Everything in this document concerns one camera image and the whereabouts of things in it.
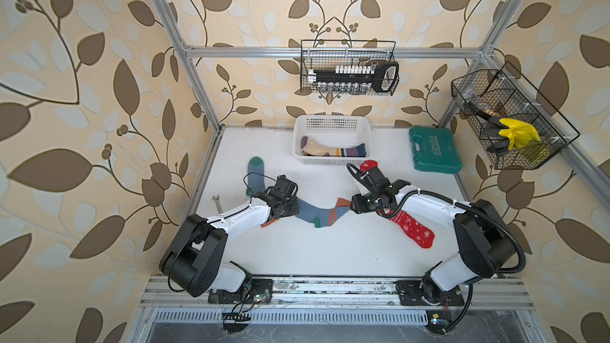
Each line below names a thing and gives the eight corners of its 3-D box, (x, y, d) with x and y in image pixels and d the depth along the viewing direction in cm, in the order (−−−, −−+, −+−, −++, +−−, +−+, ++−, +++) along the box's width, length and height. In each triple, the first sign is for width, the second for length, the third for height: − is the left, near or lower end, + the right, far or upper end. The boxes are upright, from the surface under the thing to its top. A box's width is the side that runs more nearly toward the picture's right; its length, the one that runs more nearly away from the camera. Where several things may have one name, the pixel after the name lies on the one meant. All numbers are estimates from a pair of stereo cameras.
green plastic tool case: (414, 170, 105) (418, 164, 101) (407, 131, 121) (410, 124, 117) (460, 174, 103) (465, 168, 100) (447, 134, 119) (451, 128, 115)
